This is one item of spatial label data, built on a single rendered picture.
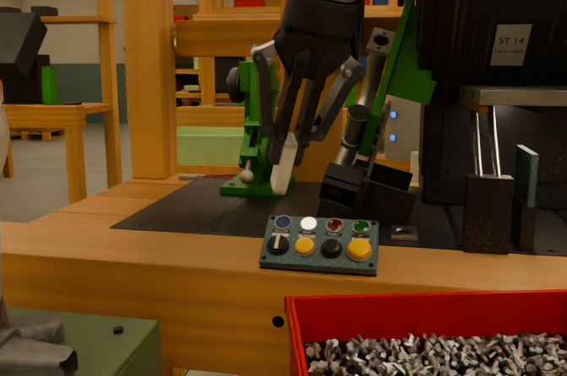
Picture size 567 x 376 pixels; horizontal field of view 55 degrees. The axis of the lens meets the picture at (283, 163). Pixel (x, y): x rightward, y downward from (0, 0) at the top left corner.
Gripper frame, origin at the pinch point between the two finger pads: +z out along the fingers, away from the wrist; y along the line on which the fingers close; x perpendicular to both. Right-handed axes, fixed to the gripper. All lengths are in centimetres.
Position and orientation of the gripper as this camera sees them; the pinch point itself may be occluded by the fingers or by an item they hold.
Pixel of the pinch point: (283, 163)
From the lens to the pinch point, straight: 63.9
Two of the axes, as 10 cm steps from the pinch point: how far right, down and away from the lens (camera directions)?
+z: -2.1, 8.6, 4.7
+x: -1.7, -5.1, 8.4
